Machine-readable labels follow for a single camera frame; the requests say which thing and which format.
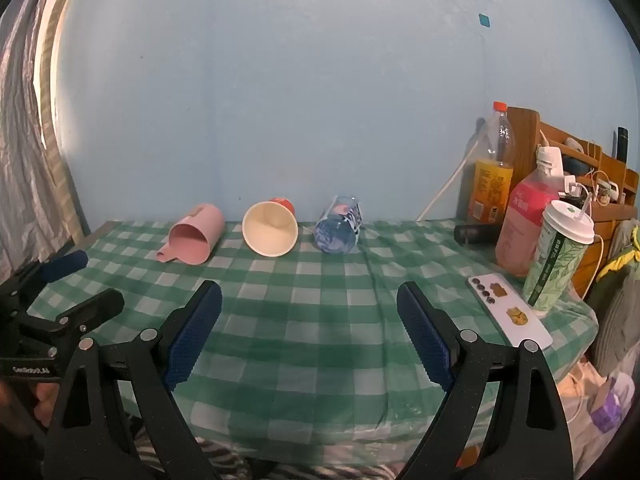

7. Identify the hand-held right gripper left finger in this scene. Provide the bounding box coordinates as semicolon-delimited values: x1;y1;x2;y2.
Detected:
42;280;223;480

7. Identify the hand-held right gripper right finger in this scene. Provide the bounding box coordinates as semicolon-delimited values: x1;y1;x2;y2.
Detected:
396;281;575;480

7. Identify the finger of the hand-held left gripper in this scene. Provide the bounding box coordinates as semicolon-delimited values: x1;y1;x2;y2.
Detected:
15;288;126;351
0;250;89;307

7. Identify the cream and orange paper cup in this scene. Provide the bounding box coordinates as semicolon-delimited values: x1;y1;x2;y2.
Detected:
242;197;299;258

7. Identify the blue patterned glass cup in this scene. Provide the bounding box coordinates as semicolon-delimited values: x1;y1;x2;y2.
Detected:
314;195;363;253

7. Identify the green takeaway cup with straw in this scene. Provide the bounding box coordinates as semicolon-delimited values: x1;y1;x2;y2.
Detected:
522;199;596;313

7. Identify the person's left hand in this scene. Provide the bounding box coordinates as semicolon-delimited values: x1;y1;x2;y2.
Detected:
0;380;58;428

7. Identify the white phone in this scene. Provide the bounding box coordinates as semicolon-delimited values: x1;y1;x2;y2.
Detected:
467;274;554;350

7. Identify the green checkered tablecloth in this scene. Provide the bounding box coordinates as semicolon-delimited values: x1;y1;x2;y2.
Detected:
25;219;599;461

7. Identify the grey curtain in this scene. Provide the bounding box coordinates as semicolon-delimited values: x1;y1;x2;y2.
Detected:
0;0;86;281

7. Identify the black cylindrical object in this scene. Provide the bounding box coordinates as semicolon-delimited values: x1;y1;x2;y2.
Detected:
453;223;503;247

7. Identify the pink drink bottle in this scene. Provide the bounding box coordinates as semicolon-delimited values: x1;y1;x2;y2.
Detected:
495;147;563;272

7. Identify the orange soda bottle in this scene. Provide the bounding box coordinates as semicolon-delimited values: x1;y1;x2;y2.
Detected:
467;101;516;225

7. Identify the striped cloth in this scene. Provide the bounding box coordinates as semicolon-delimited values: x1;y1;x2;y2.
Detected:
125;425;426;480

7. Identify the purple packet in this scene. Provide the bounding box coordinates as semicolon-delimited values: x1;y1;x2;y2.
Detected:
590;390;626;433

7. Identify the grey cloth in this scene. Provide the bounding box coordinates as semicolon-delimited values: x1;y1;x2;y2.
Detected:
587;270;640;376

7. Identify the white charger plug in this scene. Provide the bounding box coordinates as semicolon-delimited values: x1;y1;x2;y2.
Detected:
562;175;593;201

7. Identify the yellow-green cloth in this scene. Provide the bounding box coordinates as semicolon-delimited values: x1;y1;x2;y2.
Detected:
595;225;640;283

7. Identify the wooden shelf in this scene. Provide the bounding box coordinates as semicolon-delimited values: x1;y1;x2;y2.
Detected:
506;106;640;296

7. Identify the pink cup with handle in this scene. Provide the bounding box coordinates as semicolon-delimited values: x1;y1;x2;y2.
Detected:
156;203;225;264

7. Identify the white cable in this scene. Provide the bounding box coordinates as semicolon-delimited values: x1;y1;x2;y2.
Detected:
416;140;482;222

